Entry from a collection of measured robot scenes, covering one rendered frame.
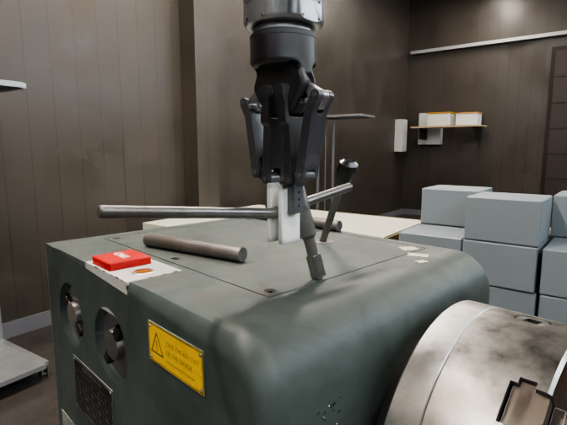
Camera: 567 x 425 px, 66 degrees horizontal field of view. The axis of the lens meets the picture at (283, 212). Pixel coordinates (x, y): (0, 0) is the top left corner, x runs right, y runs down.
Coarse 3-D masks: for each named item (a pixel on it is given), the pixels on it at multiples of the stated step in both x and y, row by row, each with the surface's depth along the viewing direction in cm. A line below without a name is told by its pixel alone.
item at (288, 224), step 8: (280, 192) 49; (280, 200) 49; (280, 208) 50; (280, 216) 50; (288, 216) 50; (296, 216) 51; (280, 224) 50; (288, 224) 50; (296, 224) 51; (280, 232) 50; (288, 232) 50; (296, 232) 51; (280, 240) 50; (288, 240) 51; (296, 240) 52
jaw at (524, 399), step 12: (528, 384) 38; (516, 396) 38; (528, 396) 37; (540, 396) 37; (516, 408) 37; (528, 408) 37; (540, 408) 36; (552, 408) 37; (504, 420) 37; (516, 420) 36; (528, 420) 36; (540, 420) 36; (552, 420) 36; (564, 420) 36
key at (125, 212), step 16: (320, 192) 56; (336, 192) 57; (112, 208) 38; (128, 208) 39; (144, 208) 40; (160, 208) 41; (176, 208) 42; (192, 208) 43; (208, 208) 44; (224, 208) 45; (240, 208) 47; (256, 208) 48; (272, 208) 50
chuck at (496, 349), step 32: (480, 320) 46; (512, 320) 45; (544, 320) 46; (480, 352) 41; (512, 352) 40; (544, 352) 40; (448, 384) 40; (480, 384) 39; (512, 384) 39; (544, 384) 37; (448, 416) 39; (480, 416) 37
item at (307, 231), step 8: (304, 192) 52; (304, 200) 52; (304, 208) 52; (304, 216) 52; (304, 224) 52; (312, 224) 53; (304, 232) 52; (312, 232) 53; (304, 240) 53; (312, 240) 53; (312, 248) 53; (312, 256) 53; (320, 256) 54; (312, 264) 53; (320, 264) 53; (312, 272) 54; (320, 272) 53
